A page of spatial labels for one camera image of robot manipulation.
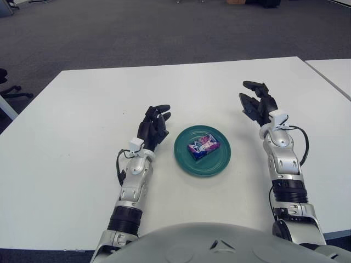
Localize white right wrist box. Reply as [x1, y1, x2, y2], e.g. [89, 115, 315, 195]
[268, 109, 291, 131]

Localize white neighbouring table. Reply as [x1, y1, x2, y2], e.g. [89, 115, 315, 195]
[304, 58, 351, 101]

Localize black office chair base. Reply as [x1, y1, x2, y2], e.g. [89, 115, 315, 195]
[0, 68, 34, 100]

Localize grey office furniture piece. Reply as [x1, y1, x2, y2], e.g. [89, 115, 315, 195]
[0, 0, 20, 10]

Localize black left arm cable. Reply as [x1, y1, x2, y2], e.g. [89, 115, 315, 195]
[116, 149, 135, 187]

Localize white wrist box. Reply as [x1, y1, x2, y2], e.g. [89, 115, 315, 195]
[268, 109, 291, 131]
[129, 139, 145, 154]

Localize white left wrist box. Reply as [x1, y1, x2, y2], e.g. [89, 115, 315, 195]
[129, 139, 145, 154]

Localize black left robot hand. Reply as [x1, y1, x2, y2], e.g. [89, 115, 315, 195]
[137, 104, 172, 152]

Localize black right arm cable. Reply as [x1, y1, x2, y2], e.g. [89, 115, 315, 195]
[287, 125, 310, 167]

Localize grey robot torso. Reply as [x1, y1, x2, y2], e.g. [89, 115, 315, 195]
[90, 222, 351, 263]

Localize purple blue gum pack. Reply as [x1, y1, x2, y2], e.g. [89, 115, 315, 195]
[187, 133, 222, 162]

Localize white table leg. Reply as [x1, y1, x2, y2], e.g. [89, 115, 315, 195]
[0, 94, 19, 121]

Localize green round plate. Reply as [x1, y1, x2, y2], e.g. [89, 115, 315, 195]
[173, 125, 233, 179]

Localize black bulky bag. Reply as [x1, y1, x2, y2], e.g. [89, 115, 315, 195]
[245, 0, 282, 8]

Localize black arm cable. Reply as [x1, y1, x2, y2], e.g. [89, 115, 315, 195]
[287, 125, 310, 167]
[116, 149, 135, 187]

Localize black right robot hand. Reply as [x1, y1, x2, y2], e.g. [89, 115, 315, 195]
[239, 80, 279, 128]

